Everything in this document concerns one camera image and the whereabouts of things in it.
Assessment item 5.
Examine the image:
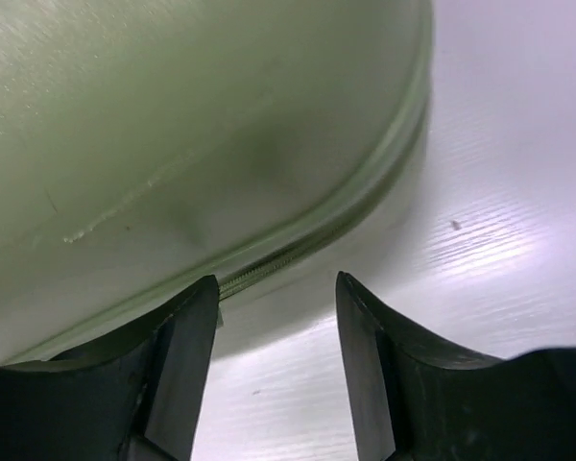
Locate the green hard-shell suitcase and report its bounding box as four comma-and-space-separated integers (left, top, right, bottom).
0, 1, 433, 365

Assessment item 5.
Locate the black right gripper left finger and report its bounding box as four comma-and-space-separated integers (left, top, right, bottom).
0, 276, 219, 460

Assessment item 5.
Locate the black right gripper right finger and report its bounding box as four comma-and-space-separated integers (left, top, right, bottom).
336, 273, 576, 460

